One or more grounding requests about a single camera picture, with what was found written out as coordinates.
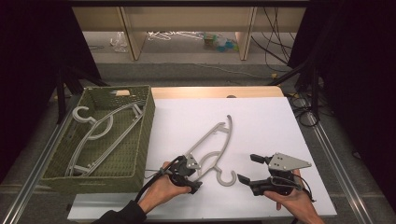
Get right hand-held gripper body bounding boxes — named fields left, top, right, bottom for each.
left=247, top=151, right=313, bottom=198

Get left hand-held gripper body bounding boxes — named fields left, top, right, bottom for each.
left=168, top=153, right=202, bottom=188

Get grey plastic clothes hanger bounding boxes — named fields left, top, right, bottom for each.
left=183, top=114, right=238, bottom=189
left=64, top=102, right=145, bottom=177

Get green woven basket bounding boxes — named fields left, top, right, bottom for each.
left=39, top=84, right=157, bottom=194

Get person's left hand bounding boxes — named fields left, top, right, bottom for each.
left=138, top=161, right=193, bottom=215

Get person's right hand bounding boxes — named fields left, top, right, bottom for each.
left=262, top=169, right=316, bottom=218

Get white table sheet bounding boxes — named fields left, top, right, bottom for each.
left=66, top=96, right=338, bottom=222

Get black metal stand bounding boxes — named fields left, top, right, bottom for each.
left=266, top=59, right=322, bottom=125

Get black curtain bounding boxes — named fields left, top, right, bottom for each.
left=0, top=0, right=102, bottom=185
left=288, top=0, right=396, bottom=213

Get colourful floor clutter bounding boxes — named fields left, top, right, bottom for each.
left=202, top=32, right=240, bottom=53

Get clear plastic bag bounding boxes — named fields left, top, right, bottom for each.
left=109, top=31, right=129, bottom=53

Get beige wooden desk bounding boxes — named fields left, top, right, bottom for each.
left=71, top=6, right=307, bottom=62

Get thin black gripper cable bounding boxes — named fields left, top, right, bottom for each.
left=270, top=175, right=316, bottom=203

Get coiled black cable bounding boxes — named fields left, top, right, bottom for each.
left=289, top=92, right=321, bottom=129

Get aluminium rail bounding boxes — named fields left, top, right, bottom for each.
left=305, top=111, right=375, bottom=224
left=1, top=92, right=86, bottom=224

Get black power cables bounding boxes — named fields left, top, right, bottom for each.
left=250, top=7, right=297, bottom=65

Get white wire hangers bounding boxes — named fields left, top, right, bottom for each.
left=146, top=30, right=204, bottom=42

